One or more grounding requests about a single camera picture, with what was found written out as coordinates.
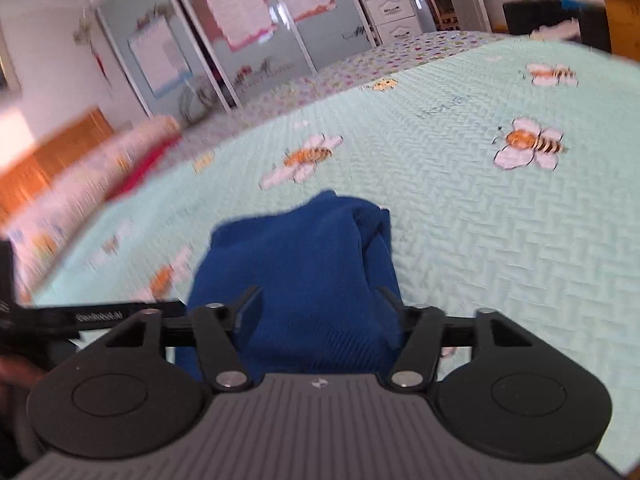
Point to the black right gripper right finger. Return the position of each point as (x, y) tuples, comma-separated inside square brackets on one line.
[(421, 329)]

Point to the red cloth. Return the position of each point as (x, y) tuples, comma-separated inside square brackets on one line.
[(143, 167)]

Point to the mint quilted bee bedspread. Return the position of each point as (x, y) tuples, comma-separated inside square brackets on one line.
[(511, 173)]

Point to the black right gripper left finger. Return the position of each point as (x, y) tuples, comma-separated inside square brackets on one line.
[(220, 331)]

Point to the mirrored wardrobe with posters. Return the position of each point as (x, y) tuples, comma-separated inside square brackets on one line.
[(188, 58)]

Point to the rolled cream floral quilt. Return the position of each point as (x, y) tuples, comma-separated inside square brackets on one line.
[(40, 231)]

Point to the wooden headboard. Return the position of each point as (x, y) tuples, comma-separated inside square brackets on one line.
[(31, 175)]

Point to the blue knit sweater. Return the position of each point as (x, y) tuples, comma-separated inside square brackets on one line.
[(320, 268)]

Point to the wooden yellow cabinet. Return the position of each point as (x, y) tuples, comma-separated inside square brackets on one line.
[(624, 25)]

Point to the white drawer cabinet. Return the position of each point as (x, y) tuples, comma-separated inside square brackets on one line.
[(393, 20)]

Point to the black chair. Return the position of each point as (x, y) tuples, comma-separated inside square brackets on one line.
[(526, 16)]

